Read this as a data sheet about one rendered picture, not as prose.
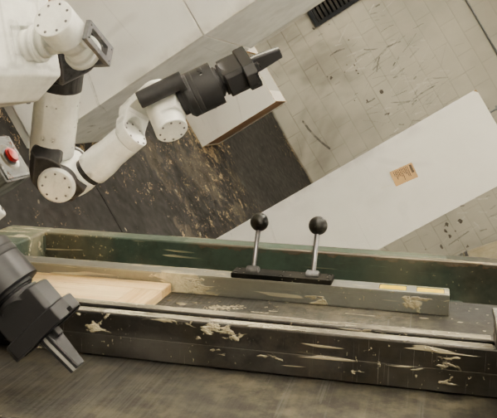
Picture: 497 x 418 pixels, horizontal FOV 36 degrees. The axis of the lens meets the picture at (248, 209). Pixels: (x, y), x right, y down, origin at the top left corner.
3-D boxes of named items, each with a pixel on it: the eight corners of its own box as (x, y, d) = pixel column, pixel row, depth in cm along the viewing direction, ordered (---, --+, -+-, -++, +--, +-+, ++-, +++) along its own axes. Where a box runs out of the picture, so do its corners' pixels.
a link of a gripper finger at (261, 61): (283, 58, 154) (255, 71, 154) (277, 45, 153) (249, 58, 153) (285, 61, 153) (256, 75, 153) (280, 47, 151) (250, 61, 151)
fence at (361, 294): (2, 270, 170) (2, 253, 169) (447, 308, 148) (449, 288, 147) (-11, 276, 165) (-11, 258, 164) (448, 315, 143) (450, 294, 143)
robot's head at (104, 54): (50, 14, 125) (92, 12, 123) (75, 42, 133) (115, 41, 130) (41, 48, 123) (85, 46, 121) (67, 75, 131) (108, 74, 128)
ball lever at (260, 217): (245, 278, 155) (253, 216, 160) (263, 279, 154) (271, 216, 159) (241, 273, 152) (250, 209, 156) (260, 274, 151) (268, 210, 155)
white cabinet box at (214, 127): (186, 88, 684) (253, 44, 664) (218, 144, 683) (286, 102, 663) (168, 86, 641) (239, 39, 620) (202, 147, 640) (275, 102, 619)
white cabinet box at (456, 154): (226, 233, 583) (473, 90, 525) (264, 299, 582) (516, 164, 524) (201, 247, 525) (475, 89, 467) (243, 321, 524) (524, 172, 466)
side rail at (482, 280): (56, 269, 195) (55, 227, 193) (514, 308, 170) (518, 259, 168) (45, 275, 189) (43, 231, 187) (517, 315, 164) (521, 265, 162)
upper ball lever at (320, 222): (304, 283, 153) (310, 219, 157) (323, 284, 152) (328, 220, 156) (301, 278, 149) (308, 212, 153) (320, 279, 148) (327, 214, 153)
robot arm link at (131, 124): (189, 116, 154) (141, 156, 158) (175, 85, 158) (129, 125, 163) (168, 104, 149) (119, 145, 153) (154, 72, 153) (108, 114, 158)
